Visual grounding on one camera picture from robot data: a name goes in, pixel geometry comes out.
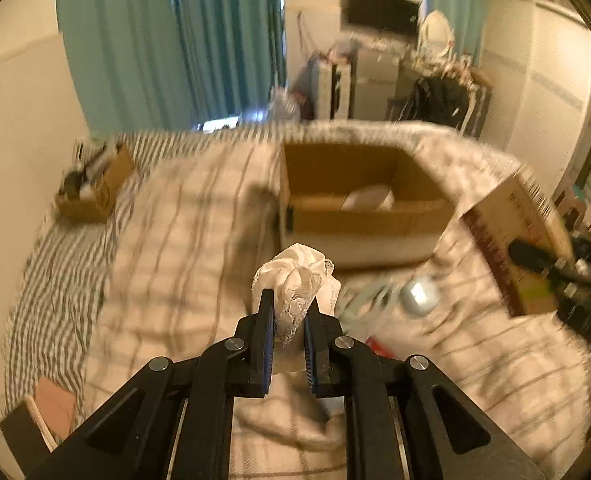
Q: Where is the green checkered bed sheet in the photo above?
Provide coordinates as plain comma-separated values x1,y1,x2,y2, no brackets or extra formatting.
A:
0,119,527,421

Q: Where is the pale blue plastic hanger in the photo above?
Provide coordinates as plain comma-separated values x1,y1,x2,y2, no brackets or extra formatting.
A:
335,280,404,336

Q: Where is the white lace cloth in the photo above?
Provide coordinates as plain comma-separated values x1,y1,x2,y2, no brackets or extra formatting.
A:
252,244,341,373

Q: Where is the white louvered wardrobe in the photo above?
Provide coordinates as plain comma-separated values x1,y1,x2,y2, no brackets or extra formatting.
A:
480,0,591,194

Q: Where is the chair with black jacket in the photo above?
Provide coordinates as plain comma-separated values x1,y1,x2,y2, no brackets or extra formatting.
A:
385,76,480,132

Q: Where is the blue Vinda tissue pack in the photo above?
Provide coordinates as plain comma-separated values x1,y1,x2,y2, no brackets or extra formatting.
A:
341,184,395,210

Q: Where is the large open cardboard box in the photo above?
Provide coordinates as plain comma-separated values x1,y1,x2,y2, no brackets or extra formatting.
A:
279,142,455,270

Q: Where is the teal window curtain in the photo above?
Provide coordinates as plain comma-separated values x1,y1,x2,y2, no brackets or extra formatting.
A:
56,0,286,136

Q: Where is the silver mini fridge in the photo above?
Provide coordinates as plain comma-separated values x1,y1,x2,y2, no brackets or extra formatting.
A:
351,48,399,120

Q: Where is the white oval vanity mirror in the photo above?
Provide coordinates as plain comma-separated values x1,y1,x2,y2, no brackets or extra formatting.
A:
419,10,455,58

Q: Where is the white hard suitcase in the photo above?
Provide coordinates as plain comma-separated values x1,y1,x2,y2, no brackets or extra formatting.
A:
311,56,352,120

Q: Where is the small cardboard box with clutter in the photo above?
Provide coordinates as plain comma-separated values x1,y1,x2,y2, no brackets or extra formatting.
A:
54,142,136,223

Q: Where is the large clear water jug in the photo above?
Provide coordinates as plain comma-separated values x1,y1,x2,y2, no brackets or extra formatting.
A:
267,87,301,122

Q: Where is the black wall television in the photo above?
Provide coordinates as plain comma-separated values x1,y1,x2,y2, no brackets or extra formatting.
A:
346,0,420,37

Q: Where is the pale blue earbuds case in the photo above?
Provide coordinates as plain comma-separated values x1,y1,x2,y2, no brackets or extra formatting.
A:
401,276,441,318

